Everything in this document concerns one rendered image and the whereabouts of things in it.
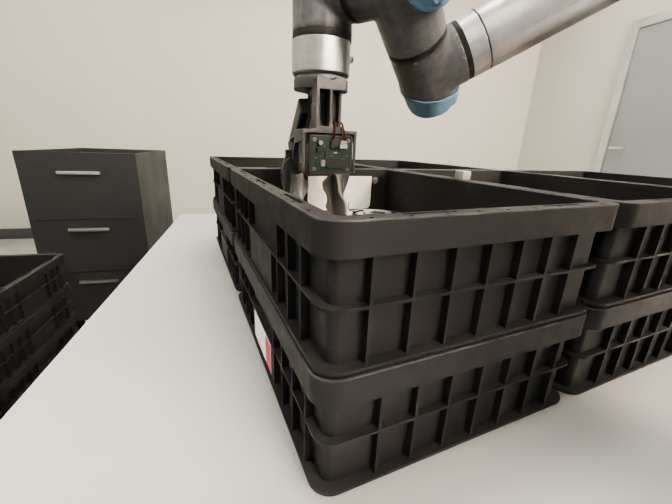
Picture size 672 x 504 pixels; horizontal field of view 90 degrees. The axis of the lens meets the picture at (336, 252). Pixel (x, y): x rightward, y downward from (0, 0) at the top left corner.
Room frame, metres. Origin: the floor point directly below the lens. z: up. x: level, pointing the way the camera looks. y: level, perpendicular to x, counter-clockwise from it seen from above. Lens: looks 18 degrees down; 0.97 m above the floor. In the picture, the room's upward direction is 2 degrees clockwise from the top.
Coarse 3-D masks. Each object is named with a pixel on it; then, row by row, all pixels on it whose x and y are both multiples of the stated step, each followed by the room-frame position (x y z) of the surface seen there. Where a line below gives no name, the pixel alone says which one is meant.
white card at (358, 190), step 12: (312, 180) 0.58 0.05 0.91; (348, 180) 0.61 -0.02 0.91; (360, 180) 0.62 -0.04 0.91; (312, 192) 0.58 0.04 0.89; (324, 192) 0.59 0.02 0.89; (348, 192) 0.61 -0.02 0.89; (360, 192) 0.62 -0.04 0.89; (312, 204) 0.58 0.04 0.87; (324, 204) 0.59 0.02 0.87; (360, 204) 0.62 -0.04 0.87
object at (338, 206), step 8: (328, 176) 0.52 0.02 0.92; (336, 176) 0.49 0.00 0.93; (328, 184) 0.50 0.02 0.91; (336, 184) 0.49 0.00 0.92; (328, 192) 0.50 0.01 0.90; (336, 192) 0.49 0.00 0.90; (328, 200) 0.51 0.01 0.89; (336, 200) 0.50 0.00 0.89; (344, 200) 0.47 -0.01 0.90; (328, 208) 0.50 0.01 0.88; (336, 208) 0.50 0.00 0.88; (344, 208) 0.47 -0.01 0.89
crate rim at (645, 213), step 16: (448, 176) 0.54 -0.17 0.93; (544, 176) 0.68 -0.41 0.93; (560, 176) 0.65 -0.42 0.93; (560, 192) 0.37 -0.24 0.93; (624, 208) 0.31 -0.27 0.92; (640, 208) 0.31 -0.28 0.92; (656, 208) 0.33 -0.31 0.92; (624, 224) 0.31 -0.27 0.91; (640, 224) 0.32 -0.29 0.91; (656, 224) 0.33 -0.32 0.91
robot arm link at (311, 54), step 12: (300, 36) 0.46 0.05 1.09; (312, 36) 0.45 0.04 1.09; (324, 36) 0.45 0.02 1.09; (336, 36) 0.46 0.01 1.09; (300, 48) 0.46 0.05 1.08; (312, 48) 0.45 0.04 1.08; (324, 48) 0.45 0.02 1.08; (336, 48) 0.46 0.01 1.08; (348, 48) 0.47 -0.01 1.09; (300, 60) 0.46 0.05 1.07; (312, 60) 0.45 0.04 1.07; (324, 60) 0.45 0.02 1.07; (336, 60) 0.46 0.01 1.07; (348, 60) 0.47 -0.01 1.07; (300, 72) 0.46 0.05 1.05; (312, 72) 0.46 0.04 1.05; (324, 72) 0.45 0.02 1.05; (336, 72) 0.46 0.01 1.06; (348, 72) 0.48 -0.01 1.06
